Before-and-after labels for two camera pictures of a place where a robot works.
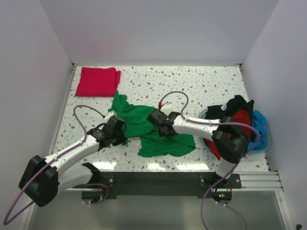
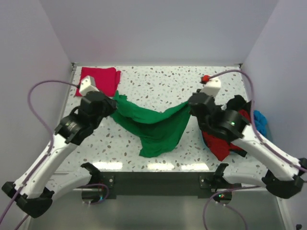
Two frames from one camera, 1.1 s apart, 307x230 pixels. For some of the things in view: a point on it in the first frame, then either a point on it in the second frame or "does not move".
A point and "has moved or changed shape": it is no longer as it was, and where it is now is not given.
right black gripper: [161, 134] to [190, 111]
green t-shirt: [151, 143] has moved or changed shape
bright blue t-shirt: [259, 123] does not move
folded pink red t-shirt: [98, 82] does not move
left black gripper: [122, 139] to [112, 106]
